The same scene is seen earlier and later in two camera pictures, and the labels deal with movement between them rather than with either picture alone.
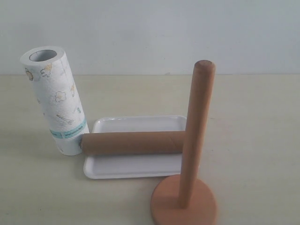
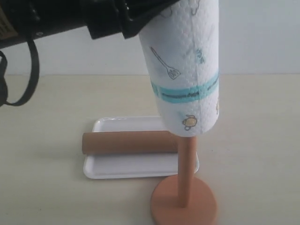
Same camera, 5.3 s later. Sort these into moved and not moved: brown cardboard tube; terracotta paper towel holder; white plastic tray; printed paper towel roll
Moved: printed paper towel roll
Not moved: brown cardboard tube; white plastic tray; terracotta paper towel holder
